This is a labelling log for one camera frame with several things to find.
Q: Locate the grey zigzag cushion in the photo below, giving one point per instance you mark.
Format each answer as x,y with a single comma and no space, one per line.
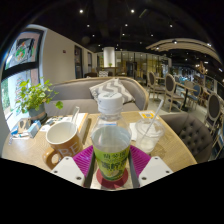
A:
113,86

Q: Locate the white printed pamphlet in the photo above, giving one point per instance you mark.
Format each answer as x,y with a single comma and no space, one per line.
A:
60,119

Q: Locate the window with festive stickers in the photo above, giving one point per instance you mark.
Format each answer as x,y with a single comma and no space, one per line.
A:
20,50

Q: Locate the small blue white box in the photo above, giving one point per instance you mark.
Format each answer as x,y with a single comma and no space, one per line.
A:
34,130

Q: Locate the white tissue box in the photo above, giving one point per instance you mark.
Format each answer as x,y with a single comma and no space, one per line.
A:
86,126

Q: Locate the ceiling spot lights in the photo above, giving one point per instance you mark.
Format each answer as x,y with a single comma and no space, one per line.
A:
81,11

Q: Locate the potted green plant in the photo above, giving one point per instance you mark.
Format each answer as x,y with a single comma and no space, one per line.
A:
33,96

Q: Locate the clear plastic cup with straw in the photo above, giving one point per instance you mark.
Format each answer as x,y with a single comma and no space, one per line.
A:
148,140

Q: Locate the grey tufted armchair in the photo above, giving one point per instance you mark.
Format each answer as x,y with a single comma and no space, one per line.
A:
190,133

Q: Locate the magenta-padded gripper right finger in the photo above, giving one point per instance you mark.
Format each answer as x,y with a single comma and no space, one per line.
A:
141,160

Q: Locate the white paper napkin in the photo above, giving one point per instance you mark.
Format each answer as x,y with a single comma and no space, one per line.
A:
133,131

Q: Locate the clear green-label drink bottle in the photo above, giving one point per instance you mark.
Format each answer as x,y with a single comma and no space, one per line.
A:
111,146

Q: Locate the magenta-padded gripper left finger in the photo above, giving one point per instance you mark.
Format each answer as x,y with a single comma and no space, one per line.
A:
82,160

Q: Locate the group of dining chairs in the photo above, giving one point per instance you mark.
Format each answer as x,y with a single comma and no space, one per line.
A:
170,86

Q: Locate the brown ceramic mug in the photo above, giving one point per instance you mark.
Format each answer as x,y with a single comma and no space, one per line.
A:
66,146

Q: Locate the white round column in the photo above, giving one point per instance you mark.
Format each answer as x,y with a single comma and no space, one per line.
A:
109,56

